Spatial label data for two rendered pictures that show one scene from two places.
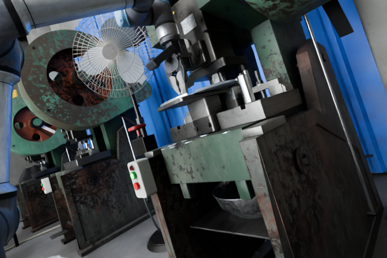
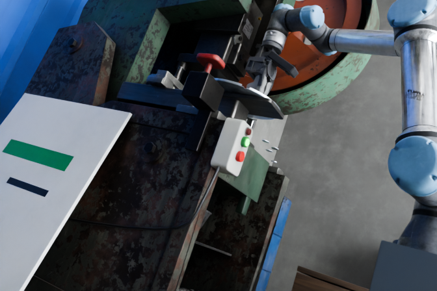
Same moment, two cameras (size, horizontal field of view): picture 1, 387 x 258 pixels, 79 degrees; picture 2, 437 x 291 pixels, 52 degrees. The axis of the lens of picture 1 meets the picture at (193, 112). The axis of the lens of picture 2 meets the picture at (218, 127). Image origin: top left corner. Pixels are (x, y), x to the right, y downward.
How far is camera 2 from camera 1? 1.83 m
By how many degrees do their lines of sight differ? 101
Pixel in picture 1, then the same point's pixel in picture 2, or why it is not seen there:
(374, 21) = not seen: hidden behind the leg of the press
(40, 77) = not seen: outside the picture
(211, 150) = (251, 163)
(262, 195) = (275, 214)
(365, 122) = not seen: hidden behind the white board
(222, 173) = (246, 186)
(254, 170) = (280, 197)
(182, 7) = (253, 11)
